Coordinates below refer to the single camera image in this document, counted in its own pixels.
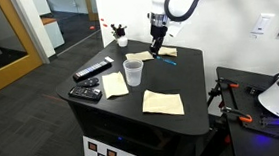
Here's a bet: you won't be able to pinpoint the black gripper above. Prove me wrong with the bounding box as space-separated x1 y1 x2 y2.
146 23 172 58

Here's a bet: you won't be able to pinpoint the blue pen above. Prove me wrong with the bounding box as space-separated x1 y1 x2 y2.
155 54 178 68

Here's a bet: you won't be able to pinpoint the clear plastic cup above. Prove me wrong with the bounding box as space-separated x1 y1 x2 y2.
122 58 146 88

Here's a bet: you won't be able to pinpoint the dark red and orange flowers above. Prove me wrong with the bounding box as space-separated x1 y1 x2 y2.
99 16 129 41

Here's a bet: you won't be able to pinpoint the small white sticker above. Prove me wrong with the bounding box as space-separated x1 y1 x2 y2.
104 55 115 64

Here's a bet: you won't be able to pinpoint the long black remote control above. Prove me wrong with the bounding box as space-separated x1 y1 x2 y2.
71 59 113 82

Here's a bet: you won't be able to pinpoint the small oval black remote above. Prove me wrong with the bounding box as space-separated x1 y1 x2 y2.
75 76 101 89

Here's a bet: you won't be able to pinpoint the black orange-tipped clamp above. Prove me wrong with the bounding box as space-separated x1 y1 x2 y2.
214 75 241 91
219 103 253 126

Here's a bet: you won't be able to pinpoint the plain wooden door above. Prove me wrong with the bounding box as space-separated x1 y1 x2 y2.
83 0 100 22

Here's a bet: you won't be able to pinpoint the wide black remote control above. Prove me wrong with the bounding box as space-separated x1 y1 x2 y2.
67 84 104 105

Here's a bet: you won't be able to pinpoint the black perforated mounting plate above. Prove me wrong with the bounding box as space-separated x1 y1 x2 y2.
216 61 279 150

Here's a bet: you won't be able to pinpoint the white cabinet with wooden top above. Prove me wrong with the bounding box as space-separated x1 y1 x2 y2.
39 15 67 51

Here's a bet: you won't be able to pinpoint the colour checker calibration board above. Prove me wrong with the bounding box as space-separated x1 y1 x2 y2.
82 129 164 156

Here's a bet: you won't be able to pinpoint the yellow door with glass pane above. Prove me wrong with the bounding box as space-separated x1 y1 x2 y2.
0 0 46 96

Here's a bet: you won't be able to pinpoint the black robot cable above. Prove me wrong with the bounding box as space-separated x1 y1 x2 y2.
162 0 220 24

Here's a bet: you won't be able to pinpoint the white wall switch panel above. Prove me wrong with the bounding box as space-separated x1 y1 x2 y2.
248 11 277 36

